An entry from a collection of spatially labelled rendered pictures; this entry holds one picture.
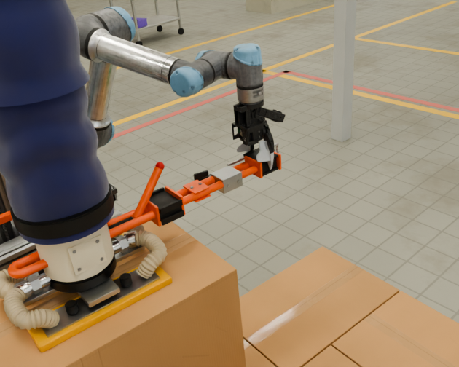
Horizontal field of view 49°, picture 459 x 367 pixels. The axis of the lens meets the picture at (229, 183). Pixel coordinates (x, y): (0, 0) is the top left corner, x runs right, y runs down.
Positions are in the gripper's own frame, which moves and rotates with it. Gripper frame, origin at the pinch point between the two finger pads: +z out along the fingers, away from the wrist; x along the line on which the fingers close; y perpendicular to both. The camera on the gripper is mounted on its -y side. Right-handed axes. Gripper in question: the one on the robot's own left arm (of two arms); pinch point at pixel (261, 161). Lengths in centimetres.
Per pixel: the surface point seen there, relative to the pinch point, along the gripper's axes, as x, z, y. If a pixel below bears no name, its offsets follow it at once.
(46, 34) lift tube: 12, -52, 57
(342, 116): -159, 97, -223
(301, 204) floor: -112, 121, -126
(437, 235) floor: -27, 122, -158
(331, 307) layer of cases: 10, 66, -21
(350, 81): -158, 70, -231
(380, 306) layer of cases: 21, 67, -35
